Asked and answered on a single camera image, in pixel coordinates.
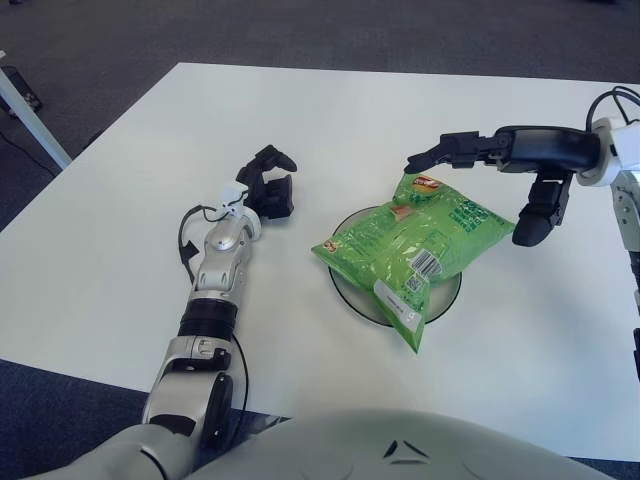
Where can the white table leg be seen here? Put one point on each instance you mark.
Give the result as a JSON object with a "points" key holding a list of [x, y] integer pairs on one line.
{"points": [[30, 115]]}

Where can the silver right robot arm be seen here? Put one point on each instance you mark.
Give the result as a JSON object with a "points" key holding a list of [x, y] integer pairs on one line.
{"points": [[627, 200]]}

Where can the green snack bag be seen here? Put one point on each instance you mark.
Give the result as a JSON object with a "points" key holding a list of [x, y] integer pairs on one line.
{"points": [[400, 245]]}

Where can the dark object on floor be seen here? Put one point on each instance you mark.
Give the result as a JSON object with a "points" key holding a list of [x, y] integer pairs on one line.
{"points": [[27, 90]]}

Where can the grey robot torso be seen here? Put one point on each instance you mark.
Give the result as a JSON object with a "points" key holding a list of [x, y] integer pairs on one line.
{"points": [[350, 445]]}

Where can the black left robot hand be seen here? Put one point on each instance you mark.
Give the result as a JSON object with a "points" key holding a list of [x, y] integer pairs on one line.
{"points": [[270, 195]]}

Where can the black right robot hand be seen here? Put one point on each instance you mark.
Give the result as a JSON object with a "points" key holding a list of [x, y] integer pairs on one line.
{"points": [[545, 147]]}

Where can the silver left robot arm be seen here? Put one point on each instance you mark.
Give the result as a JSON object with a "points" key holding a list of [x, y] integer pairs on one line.
{"points": [[215, 300]]}

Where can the white plate with black rim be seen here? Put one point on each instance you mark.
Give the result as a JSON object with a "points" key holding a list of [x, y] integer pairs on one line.
{"points": [[442, 300]]}

